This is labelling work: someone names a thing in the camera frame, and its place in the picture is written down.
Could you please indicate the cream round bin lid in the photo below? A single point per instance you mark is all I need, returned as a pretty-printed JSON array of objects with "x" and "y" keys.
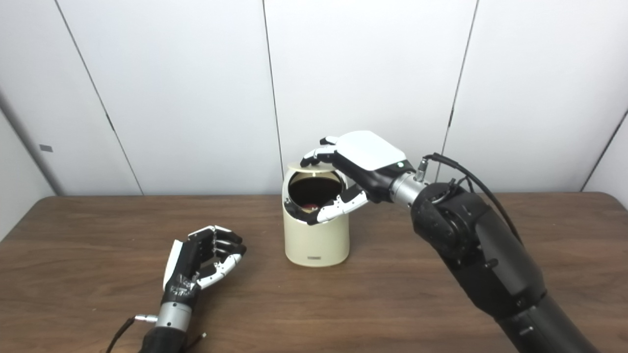
[{"x": 314, "y": 169}]

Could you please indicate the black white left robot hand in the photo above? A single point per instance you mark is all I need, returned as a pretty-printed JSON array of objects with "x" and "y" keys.
[{"x": 184, "y": 267}]

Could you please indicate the red apple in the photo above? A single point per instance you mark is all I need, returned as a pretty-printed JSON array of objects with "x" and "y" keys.
[{"x": 310, "y": 206}]

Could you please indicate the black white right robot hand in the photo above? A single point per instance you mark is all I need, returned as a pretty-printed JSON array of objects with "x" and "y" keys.
[{"x": 368, "y": 157}]

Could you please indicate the cream-colored bin body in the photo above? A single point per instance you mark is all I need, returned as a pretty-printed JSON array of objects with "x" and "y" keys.
[{"x": 316, "y": 242}]

